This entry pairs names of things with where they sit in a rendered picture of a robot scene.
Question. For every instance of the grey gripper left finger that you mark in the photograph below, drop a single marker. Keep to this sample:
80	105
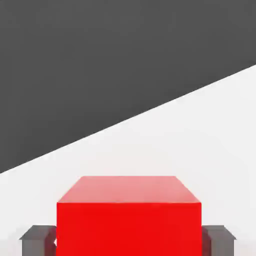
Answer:
35	243

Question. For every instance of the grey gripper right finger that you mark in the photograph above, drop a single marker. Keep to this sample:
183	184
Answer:
220	243

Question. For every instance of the small red cube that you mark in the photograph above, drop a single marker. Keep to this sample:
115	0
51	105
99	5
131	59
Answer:
129	226

